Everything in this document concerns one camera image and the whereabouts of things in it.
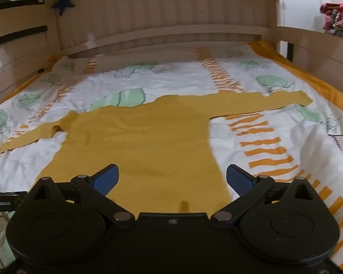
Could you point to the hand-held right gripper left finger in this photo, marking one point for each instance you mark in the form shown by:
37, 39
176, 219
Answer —
106, 177

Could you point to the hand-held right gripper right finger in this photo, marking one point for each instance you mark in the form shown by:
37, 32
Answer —
240, 178

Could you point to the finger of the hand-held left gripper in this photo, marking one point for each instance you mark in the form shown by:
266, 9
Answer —
5, 198

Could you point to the mustard yellow long-sleeve sweater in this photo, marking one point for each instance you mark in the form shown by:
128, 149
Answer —
148, 148

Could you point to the pile of colourful clothes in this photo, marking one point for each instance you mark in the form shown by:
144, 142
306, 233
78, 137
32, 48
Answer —
336, 19

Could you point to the white leaf-print bed sheet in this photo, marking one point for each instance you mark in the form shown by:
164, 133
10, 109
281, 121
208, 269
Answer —
171, 77

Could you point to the dark blue star ornament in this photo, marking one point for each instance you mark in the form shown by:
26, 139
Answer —
63, 3

